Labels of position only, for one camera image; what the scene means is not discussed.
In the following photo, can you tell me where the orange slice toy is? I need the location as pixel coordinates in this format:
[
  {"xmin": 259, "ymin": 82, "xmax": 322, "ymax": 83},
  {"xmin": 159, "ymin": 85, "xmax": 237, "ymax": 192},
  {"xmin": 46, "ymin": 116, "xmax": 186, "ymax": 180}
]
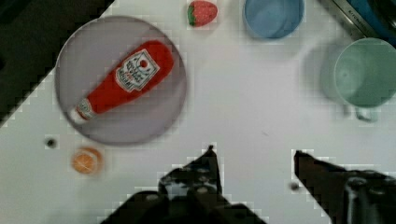
[{"xmin": 71, "ymin": 147, "xmax": 103, "ymax": 175}]

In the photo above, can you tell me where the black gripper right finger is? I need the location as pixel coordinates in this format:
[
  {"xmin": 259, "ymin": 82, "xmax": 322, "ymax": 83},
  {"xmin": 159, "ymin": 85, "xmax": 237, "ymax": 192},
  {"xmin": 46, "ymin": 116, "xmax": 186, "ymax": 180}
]
[{"xmin": 293, "ymin": 150, "xmax": 396, "ymax": 224}]

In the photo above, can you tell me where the red ketchup bottle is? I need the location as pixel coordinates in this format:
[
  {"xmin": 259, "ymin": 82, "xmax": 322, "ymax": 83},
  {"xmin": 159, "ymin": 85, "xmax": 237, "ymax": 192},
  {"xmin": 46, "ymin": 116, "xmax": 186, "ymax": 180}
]
[{"xmin": 68, "ymin": 40, "xmax": 174, "ymax": 124}]

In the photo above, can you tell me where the grey round plate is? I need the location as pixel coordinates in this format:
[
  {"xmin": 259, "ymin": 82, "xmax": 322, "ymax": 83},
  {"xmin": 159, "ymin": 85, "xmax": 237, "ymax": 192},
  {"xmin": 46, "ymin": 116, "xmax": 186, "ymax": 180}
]
[{"xmin": 54, "ymin": 16, "xmax": 187, "ymax": 146}]

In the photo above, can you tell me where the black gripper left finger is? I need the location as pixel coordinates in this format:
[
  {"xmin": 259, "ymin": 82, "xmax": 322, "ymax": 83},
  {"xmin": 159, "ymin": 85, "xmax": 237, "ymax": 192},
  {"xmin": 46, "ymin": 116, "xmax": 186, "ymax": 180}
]
[{"xmin": 158, "ymin": 145, "xmax": 222, "ymax": 201}]

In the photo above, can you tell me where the blue bowl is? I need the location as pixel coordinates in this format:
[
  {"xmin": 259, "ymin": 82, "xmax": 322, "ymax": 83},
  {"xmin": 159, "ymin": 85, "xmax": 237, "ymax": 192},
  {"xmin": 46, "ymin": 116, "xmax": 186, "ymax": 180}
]
[{"xmin": 243, "ymin": 0, "xmax": 305, "ymax": 40}]

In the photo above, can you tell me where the green mug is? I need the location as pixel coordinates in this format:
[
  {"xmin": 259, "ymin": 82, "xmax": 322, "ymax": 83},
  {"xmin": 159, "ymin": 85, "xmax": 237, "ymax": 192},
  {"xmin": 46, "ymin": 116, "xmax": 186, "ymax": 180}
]
[{"xmin": 319, "ymin": 37, "xmax": 395, "ymax": 122}]

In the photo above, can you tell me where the black toaster oven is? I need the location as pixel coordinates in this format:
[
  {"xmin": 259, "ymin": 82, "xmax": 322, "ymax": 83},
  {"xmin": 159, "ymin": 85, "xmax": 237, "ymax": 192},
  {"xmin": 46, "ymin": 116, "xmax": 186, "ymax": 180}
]
[{"xmin": 318, "ymin": 0, "xmax": 396, "ymax": 47}]

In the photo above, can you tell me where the toy strawberry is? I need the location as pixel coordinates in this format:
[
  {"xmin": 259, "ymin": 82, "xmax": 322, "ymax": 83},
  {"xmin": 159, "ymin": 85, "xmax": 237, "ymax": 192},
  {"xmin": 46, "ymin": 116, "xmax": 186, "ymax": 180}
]
[{"xmin": 187, "ymin": 0, "xmax": 219, "ymax": 27}]

